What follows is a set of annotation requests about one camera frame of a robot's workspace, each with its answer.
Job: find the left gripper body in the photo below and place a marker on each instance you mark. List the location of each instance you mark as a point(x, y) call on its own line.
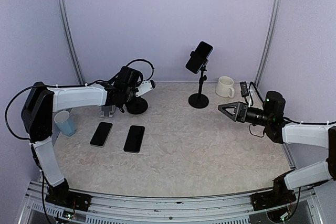
point(129, 95)

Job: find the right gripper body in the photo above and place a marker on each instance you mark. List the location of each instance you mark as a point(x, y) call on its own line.
point(243, 112)

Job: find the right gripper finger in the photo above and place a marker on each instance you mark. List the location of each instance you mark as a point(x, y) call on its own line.
point(232, 105)
point(230, 112)

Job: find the short black phone stand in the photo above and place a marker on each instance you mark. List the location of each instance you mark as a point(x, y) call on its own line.
point(137, 106)

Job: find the white folding phone stand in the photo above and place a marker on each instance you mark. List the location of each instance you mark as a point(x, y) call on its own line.
point(107, 111)

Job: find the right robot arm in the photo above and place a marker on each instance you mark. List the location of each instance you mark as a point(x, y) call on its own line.
point(283, 131)

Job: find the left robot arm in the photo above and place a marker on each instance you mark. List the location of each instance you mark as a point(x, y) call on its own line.
point(44, 101)

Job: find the tall black phone stand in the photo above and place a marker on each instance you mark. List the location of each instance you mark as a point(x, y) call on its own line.
point(199, 100)

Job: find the blue phone on tall stand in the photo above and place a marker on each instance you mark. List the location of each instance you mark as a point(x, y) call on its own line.
point(198, 57)

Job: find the cream mug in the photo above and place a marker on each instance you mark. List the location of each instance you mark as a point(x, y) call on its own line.
point(225, 87)

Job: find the teal mug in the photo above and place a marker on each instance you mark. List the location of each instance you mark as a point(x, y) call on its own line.
point(65, 123)

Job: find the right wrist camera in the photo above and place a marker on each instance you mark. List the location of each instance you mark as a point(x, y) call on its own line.
point(246, 93)

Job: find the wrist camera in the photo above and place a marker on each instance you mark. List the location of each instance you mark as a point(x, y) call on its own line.
point(246, 93)
point(145, 87)

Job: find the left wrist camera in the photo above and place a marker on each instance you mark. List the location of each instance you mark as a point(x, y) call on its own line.
point(145, 87)

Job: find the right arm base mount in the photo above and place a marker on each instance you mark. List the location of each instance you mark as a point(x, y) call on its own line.
point(273, 198)

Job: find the aluminium front rail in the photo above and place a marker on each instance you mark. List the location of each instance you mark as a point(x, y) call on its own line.
point(109, 208)

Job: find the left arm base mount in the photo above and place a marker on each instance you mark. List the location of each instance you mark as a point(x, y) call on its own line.
point(70, 199)

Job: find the right aluminium corner post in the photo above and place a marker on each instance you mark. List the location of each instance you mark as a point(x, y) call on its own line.
point(269, 37)

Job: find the aluminium corner post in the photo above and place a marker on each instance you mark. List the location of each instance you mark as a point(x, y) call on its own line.
point(269, 37)
point(70, 42)

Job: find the left aluminium corner post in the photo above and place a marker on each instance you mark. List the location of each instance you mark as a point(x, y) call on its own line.
point(70, 42)

